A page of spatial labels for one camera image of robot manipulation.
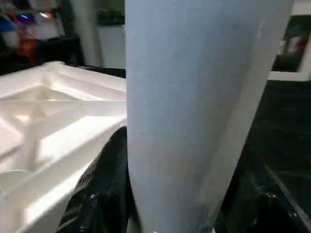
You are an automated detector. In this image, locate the white plastic table top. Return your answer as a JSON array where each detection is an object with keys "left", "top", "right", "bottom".
[{"left": 0, "top": 61, "right": 129, "bottom": 233}]

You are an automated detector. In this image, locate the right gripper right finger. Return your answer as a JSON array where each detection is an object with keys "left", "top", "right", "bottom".
[{"left": 214, "top": 160, "right": 311, "bottom": 233}]

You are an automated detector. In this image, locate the black work mat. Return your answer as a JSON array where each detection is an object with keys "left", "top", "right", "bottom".
[{"left": 0, "top": 63, "right": 311, "bottom": 233}]

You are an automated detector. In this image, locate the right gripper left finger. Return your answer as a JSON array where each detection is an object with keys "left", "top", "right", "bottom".
[{"left": 56, "top": 126, "right": 136, "bottom": 233}]

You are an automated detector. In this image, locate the white plastic table leg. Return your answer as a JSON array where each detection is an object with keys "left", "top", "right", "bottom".
[{"left": 124, "top": 0, "right": 295, "bottom": 233}]

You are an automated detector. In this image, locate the white glass-door cabinet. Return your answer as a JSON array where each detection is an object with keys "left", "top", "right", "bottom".
[{"left": 266, "top": 14, "right": 311, "bottom": 82}]

